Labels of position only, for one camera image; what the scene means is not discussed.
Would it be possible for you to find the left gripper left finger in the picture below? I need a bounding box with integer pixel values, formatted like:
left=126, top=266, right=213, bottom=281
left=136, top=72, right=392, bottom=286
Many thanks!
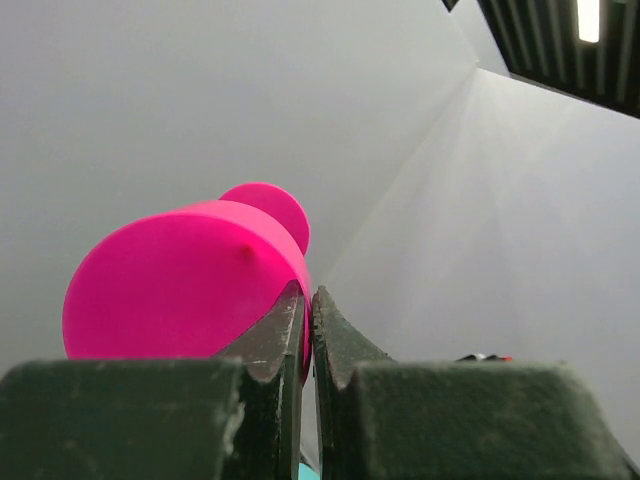
left=1, top=281, right=306, bottom=479

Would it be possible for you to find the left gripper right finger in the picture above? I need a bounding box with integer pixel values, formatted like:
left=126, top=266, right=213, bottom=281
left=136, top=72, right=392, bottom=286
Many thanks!
left=312, top=287, right=639, bottom=479

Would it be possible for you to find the magenta plastic wine glass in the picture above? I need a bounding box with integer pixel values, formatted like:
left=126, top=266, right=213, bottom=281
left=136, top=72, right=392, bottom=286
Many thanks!
left=61, top=182, right=312, bottom=360

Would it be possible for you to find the blue plastic wine glass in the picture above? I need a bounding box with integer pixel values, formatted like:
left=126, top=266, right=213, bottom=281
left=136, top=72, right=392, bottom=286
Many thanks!
left=298, top=463, right=320, bottom=480

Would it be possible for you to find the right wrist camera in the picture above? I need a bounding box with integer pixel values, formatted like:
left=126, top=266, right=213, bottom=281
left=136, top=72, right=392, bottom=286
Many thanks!
left=457, top=353, right=513, bottom=362

